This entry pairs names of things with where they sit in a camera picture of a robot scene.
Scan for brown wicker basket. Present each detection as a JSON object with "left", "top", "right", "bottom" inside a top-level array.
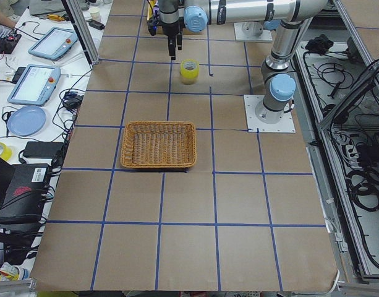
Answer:
[{"left": 120, "top": 121, "right": 197, "bottom": 169}]

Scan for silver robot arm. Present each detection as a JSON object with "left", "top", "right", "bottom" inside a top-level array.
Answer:
[
  {"left": 158, "top": 1, "right": 300, "bottom": 60},
  {"left": 159, "top": 1, "right": 326, "bottom": 124}
]

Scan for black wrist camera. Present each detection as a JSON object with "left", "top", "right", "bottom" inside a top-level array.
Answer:
[{"left": 147, "top": 18, "right": 159, "bottom": 36}]

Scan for black computer box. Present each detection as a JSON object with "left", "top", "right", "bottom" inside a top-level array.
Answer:
[{"left": 0, "top": 163, "right": 51, "bottom": 225}]

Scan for aluminium frame post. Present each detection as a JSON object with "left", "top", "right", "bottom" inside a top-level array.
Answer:
[{"left": 61, "top": 0, "right": 100, "bottom": 66}]

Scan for teach pendant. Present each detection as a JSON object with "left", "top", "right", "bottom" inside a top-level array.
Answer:
[
  {"left": 28, "top": 27, "right": 78, "bottom": 61},
  {"left": 7, "top": 64, "right": 61, "bottom": 106}
]

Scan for blue plate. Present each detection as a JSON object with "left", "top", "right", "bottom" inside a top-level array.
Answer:
[{"left": 7, "top": 106, "right": 46, "bottom": 136}]

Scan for upper teach pendant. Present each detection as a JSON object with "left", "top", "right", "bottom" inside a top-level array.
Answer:
[{"left": 28, "top": 27, "right": 78, "bottom": 61}]

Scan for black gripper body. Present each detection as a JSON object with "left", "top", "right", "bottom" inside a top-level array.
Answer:
[{"left": 161, "top": 21, "right": 182, "bottom": 37}]

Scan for spare yellow tape roll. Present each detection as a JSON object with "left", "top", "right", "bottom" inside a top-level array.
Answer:
[{"left": 0, "top": 142, "right": 12, "bottom": 161}]

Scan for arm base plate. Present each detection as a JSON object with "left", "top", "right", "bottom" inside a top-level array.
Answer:
[
  {"left": 244, "top": 95, "right": 296, "bottom": 133},
  {"left": 234, "top": 22, "right": 273, "bottom": 43}
]

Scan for lower teach pendant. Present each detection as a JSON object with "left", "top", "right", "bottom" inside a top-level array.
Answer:
[{"left": 7, "top": 64, "right": 61, "bottom": 106}]

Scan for black power adapter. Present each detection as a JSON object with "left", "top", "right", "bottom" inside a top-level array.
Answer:
[{"left": 22, "top": 141, "right": 63, "bottom": 159}]

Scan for yellow woven tray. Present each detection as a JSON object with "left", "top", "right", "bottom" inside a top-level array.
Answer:
[{"left": 147, "top": 1, "right": 210, "bottom": 37}]

